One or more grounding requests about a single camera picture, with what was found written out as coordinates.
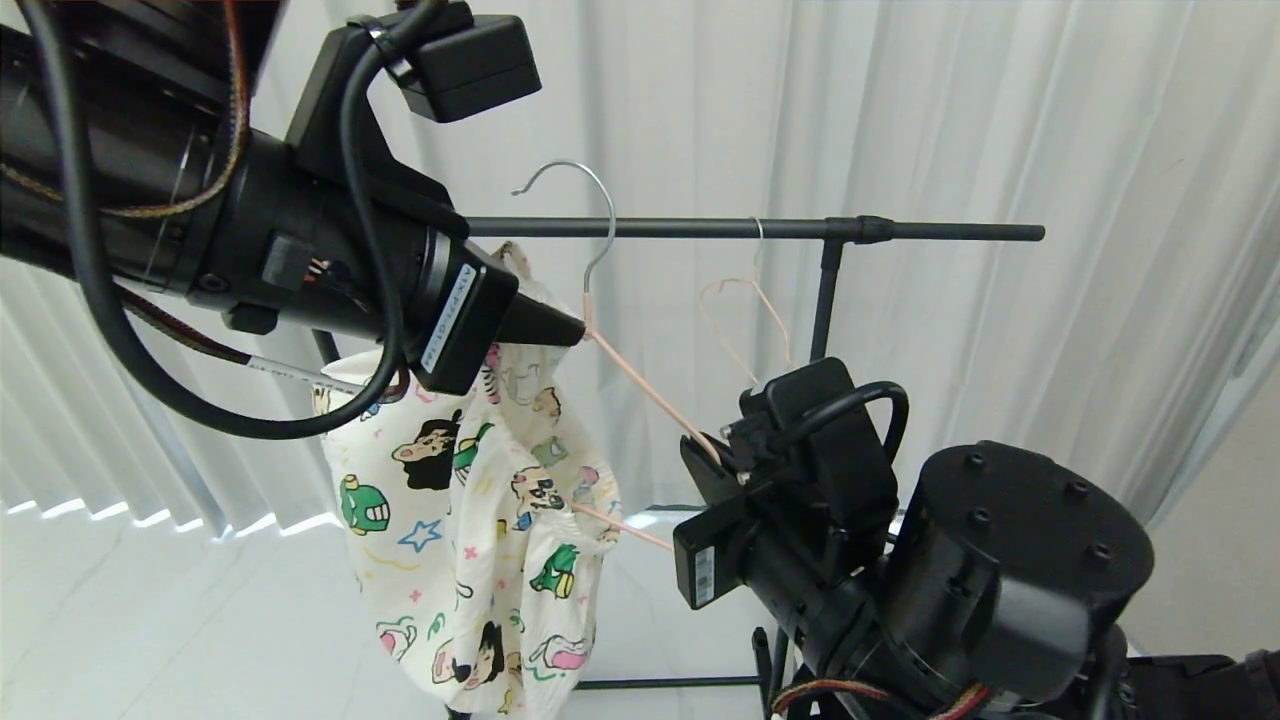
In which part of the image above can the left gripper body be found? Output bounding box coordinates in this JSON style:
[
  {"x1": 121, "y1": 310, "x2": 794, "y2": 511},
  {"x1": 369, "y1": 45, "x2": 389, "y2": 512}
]
[{"x1": 200, "y1": 130, "x2": 521, "y2": 396}]

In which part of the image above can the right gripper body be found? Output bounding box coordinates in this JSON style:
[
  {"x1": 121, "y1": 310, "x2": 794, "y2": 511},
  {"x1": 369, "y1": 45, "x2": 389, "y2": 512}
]
[{"x1": 673, "y1": 495, "x2": 901, "y2": 651}]

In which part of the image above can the pink clothes hanger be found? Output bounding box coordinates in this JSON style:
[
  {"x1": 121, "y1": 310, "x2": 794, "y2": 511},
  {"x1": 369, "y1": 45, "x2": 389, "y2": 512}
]
[
  {"x1": 697, "y1": 218, "x2": 793, "y2": 388},
  {"x1": 512, "y1": 160, "x2": 746, "y2": 553}
]

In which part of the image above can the cream printed garment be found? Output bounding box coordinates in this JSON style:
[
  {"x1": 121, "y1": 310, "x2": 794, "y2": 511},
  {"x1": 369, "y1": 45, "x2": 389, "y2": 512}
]
[{"x1": 312, "y1": 240, "x2": 623, "y2": 720}]

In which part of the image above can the black clothes rack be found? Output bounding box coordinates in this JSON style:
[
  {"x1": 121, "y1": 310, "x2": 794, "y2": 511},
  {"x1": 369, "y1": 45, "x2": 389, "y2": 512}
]
[{"x1": 310, "y1": 215, "x2": 1046, "y2": 720}]

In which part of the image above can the white curtain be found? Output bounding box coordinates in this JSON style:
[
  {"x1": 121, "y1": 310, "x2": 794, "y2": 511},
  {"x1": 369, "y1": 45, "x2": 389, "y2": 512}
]
[{"x1": 0, "y1": 0, "x2": 1280, "y2": 541}]

